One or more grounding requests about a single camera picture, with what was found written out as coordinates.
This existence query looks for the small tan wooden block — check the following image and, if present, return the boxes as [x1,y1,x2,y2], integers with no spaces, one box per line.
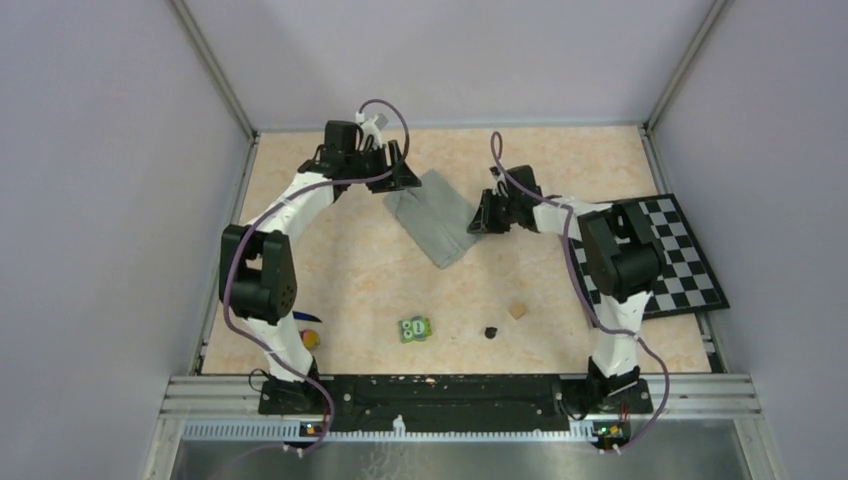
[508,302,528,320]

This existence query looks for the red yellow ball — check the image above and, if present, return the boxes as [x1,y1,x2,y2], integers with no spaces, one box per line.
[300,329,321,351]

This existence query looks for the green owl toy block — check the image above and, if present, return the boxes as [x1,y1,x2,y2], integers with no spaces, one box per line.
[398,315,433,344]

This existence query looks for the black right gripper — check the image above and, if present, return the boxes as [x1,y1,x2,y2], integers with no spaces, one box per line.
[466,190,519,236]

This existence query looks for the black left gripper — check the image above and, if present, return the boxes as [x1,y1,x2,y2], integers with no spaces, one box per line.
[346,140,422,194]

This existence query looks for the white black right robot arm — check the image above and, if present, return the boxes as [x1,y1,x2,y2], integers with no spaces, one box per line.
[467,165,665,412]

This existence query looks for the aluminium frame rail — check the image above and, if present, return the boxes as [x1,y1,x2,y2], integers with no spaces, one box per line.
[159,374,761,443]

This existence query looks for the blue pen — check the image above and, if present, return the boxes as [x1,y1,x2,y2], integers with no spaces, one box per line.
[292,311,322,324]

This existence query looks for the grey-green cloth napkin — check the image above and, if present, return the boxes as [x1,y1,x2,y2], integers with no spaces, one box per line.
[383,169,482,269]

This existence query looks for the black white checkerboard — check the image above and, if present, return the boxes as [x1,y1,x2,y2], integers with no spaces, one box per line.
[569,194,729,320]

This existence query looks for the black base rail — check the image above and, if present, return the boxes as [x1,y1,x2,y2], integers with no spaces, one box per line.
[258,374,653,433]

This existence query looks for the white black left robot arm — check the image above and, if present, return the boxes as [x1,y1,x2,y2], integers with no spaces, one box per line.
[219,114,422,414]

